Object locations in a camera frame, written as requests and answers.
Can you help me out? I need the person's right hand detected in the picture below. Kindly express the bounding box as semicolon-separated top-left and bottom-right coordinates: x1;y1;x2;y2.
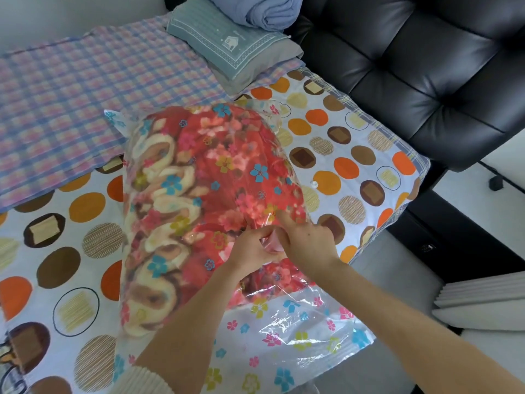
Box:
272;210;342;281

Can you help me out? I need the person's left hand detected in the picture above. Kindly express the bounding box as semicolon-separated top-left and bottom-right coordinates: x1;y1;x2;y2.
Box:
227;225;287;280

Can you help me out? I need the clear flower print storage bag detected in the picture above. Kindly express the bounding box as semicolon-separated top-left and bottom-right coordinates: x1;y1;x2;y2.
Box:
103;99;376;394

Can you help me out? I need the person's left forearm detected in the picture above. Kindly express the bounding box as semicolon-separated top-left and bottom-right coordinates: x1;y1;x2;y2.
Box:
135;260;249;394

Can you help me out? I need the person's right forearm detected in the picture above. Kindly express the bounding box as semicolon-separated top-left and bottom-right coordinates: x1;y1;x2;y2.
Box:
303;258;525;394

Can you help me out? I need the red floral fleece blanket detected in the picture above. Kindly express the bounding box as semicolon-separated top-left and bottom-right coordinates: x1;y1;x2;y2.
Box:
120;103;317;338

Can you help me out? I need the polka dot bed sheet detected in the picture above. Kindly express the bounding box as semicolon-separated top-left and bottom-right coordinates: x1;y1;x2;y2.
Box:
0;68;431;394

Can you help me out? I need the grey pillow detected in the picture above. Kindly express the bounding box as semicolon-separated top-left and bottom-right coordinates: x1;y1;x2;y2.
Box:
208;38;305;97

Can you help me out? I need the black low cabinet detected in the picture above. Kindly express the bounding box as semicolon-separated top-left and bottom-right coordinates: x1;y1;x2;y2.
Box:
386;189;525;284

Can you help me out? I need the teal pillow with house print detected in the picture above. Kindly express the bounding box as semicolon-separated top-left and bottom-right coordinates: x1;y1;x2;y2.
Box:
166;0;293;81

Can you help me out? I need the white folded panel stack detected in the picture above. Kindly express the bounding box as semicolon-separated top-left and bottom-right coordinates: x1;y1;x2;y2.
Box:
431;271;525;332

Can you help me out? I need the folded blue blanket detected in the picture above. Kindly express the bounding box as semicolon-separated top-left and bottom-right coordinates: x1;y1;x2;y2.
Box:
205;0;305;32

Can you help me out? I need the black leather tufted sofa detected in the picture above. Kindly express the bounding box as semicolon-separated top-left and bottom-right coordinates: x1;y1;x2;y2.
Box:
163;0;525;173

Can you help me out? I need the pink blue plaid blanket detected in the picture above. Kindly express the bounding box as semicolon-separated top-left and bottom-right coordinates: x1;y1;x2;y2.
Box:
0;14;306;213

